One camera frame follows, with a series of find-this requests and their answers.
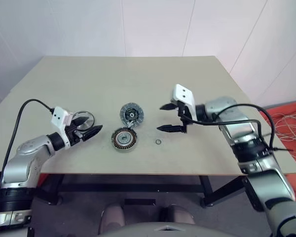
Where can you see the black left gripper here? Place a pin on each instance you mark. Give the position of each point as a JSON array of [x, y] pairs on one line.
[[74, 135]]

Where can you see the black flat floor plate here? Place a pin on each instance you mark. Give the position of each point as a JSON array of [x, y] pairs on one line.
[[139, 202]]

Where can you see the black metal table frame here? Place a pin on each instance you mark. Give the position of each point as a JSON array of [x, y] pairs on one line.
[[128, 187]]

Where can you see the spoked grey rotor disc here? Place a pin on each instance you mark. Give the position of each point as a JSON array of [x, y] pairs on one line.
[[137, 111]]

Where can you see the grey robot torso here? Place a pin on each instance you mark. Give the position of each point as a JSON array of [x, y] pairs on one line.
[[162, 230]]

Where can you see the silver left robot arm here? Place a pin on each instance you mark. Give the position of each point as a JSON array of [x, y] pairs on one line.
[[24, 153]]

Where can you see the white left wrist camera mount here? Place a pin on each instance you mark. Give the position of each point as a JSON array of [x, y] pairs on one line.
[[60, 116]]

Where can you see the round silver motor lid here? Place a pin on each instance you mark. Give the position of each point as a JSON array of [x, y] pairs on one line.
[[88, 115]]

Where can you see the round motor housing copper windings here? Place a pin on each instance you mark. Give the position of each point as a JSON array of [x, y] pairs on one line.
[[124, 139]]

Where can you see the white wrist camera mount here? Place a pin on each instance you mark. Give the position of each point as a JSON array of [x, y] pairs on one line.
[[60, 116], [183, 94]]

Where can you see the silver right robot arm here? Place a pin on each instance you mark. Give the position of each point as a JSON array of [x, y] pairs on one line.
[[236, 116]]

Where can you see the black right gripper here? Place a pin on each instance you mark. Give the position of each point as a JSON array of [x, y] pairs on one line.
[[183, 123]]

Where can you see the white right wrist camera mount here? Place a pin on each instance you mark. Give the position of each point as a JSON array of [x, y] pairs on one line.
[[183, 94]]

